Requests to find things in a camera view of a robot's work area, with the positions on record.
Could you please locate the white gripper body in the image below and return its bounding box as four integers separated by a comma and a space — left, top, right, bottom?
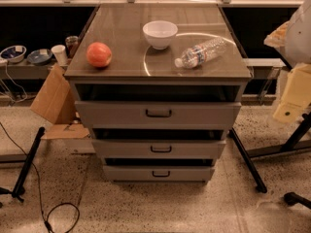
273, 63, 311, 123

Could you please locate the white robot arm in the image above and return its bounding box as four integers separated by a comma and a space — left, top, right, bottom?
263, 0, 311, 123

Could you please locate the grey drawer cabinet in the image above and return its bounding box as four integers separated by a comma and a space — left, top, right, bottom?
65, 3, 251, 168

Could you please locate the grey middle drawer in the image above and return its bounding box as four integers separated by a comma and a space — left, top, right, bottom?
92, 139, 225, 159

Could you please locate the grey top drawer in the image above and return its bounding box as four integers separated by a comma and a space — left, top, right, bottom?
75, 101, 241, 130

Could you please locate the black right stand leg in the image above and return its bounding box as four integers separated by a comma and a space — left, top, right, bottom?
229, 128, 267, 193

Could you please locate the black stand leg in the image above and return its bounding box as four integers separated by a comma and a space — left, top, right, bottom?
229, 128, 267, 193
0, 127, 45, 202

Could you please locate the black caster foot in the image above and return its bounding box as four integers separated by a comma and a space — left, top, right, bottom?
284, 192, 311, 209

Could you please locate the clear plastic water bottle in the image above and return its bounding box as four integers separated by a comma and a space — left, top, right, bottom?
174, 37, 226, 69

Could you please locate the red apple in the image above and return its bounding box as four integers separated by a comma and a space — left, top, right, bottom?
86, 42, 112, 68

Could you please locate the dark glass jar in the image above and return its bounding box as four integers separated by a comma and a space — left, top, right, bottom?
65, 36, 79, 57

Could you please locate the brown cardboard box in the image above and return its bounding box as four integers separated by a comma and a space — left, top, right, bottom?
30, 64, 89, 140

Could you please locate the white paper cup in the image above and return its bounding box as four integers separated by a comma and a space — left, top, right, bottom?
52, 45, 68, 66

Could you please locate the blue bowl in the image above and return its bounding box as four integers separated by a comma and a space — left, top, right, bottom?
27, 49, 52, 66

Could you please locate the white rimmed bowl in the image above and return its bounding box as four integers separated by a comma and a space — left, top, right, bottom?
0, 45, 26, 64

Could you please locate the black left stand leg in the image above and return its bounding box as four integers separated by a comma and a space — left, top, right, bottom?
0, 127, 45, 202

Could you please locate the white cable on shelf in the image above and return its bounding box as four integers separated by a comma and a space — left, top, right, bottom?
0, 59, 29, 104

